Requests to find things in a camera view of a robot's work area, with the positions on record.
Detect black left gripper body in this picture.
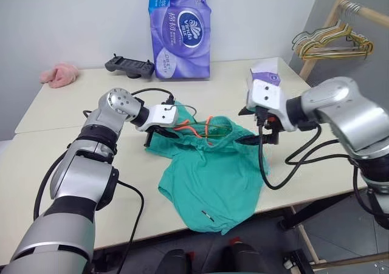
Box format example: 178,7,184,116
143,126,167,148

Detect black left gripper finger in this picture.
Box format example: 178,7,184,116
155,128,181,140

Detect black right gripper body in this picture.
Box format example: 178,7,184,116
253,104,281,145

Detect green shorts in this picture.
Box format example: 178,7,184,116
143,100,272,236

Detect purple tissue box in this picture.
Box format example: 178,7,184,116
246,60,283,87

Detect black handheld controller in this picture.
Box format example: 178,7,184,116
104,53,156,81

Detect purple Vinda tissue pack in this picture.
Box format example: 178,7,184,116
147,0,213,81

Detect wooden clothes rack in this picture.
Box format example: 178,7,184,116
298,0,389,81

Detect pink fluffy cloth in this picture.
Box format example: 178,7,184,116
40,61,81,90

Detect wooden table leg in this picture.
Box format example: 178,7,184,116
290,205,323,265

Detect dark rounded shape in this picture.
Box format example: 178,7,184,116
155,248,191,274
222,243,269,274

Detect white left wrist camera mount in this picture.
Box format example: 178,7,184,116
134,103,179,132

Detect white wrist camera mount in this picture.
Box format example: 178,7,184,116
245,78,298,132
134,103,179,132

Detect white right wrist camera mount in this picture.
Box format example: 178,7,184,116
245,78,298,132

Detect orange drawstring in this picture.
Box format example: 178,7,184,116
174,114,214,146

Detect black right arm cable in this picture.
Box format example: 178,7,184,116
256,106,384,226

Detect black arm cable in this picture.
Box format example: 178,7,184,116
32,87,176,274
256,106,384,226

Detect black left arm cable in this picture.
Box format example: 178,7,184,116
32,87,176,274

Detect dark green wire hanger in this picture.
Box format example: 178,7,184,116
291,27,370,59

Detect black table frame bar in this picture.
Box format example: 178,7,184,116
278,193,358,230

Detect white wire hanger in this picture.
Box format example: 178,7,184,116
292,1,365,55

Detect yellow wire hanger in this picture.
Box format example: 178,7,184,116
302,23,375,61

